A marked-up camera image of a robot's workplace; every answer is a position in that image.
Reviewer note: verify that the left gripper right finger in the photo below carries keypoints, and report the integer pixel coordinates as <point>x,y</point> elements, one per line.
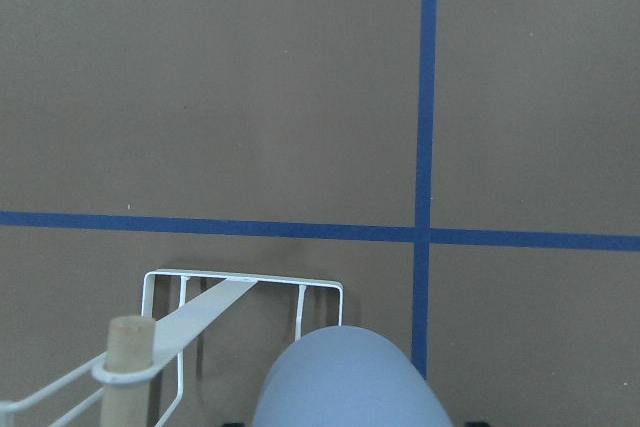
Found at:
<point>476,423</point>

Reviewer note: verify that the light blue cup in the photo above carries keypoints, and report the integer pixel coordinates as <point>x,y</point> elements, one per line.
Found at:
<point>346,376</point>

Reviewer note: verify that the white wire cup rack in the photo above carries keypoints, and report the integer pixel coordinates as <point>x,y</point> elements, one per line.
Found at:
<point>139,347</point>

